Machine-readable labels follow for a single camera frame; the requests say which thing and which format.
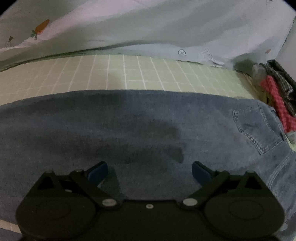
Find blue denim jeans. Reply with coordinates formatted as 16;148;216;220
1;90;295;240

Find red knitted garment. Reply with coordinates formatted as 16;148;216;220
260;75;296;133

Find black white checked garment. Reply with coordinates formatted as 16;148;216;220
260;59;295;117

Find light blue carrot-print sheet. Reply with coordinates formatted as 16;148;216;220
1;1;295;71

